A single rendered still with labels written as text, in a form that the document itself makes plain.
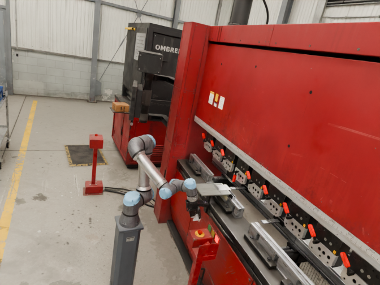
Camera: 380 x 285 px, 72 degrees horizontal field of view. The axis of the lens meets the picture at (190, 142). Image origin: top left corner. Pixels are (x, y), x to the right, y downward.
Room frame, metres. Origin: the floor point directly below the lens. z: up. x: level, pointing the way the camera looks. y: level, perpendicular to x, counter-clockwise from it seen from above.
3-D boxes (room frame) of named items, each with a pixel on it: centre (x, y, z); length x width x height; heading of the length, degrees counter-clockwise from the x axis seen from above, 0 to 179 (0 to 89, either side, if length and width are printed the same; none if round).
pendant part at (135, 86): (2.89, 0.68, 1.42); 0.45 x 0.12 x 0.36; 14
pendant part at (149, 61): (2.96, 0.61, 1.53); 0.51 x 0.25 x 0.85; 14
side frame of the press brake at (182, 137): (2.98, -0.14, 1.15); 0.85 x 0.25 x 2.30; 115
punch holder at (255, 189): (1.69, -0.54, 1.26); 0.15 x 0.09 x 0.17; 25
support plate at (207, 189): (1.96, -0.25, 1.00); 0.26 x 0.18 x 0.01; 115
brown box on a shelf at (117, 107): (3.93, 1.16, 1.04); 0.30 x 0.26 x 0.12; 29
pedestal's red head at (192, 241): (1.61, -0.23, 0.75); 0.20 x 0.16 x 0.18; 25
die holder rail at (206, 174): (2.53, -0.16, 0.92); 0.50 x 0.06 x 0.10; 25
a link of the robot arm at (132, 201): (1.64, 0.33, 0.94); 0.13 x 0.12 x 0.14; 153
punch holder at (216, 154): (2.23, -0.29, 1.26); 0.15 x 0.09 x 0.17; 25
